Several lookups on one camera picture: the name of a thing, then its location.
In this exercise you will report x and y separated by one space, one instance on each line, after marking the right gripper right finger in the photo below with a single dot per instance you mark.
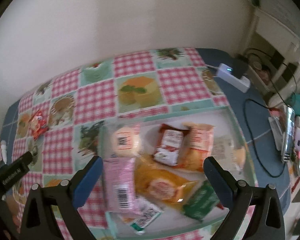
237 195

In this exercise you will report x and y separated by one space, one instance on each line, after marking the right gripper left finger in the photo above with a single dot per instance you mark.
39 221

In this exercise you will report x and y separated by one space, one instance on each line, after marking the dark green snack packet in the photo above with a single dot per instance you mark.
201 203

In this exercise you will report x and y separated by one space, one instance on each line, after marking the red cartoon snack bag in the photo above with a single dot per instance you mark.
38 124

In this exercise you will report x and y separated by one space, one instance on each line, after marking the peach jelly cup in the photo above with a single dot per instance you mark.
240 156

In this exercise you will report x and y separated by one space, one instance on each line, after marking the white translucent snack packet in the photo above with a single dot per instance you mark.
223 149

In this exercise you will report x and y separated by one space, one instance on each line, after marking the pink snack packet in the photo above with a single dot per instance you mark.
120 187

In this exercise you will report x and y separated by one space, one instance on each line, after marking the green white biscuit packet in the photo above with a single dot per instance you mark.
149 213

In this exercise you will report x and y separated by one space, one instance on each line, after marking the cream orange snack bag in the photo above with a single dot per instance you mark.
197 146

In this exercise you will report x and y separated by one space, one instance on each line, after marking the orange yellow pastry bag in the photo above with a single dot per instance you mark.
155 182

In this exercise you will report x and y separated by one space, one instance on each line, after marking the round white cake packet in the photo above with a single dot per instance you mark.
126 141

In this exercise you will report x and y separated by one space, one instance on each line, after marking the dark red snack packet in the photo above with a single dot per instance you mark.
169 145

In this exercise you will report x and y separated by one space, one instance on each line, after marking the pink phone case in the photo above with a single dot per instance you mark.
297 139

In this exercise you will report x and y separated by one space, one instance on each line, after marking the white phone stand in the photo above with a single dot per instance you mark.
276 131

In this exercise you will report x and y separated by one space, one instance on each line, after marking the smartphone on stand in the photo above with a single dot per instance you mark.
289 124

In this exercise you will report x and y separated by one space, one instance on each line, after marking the teal plastic box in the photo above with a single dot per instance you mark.
295 103

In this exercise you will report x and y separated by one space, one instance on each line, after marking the white lattice chair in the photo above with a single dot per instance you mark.
281 95

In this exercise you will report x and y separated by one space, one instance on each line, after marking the white power strip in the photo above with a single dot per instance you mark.
226 73

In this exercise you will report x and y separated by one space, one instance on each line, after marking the black power adapter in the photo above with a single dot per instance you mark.
239 66

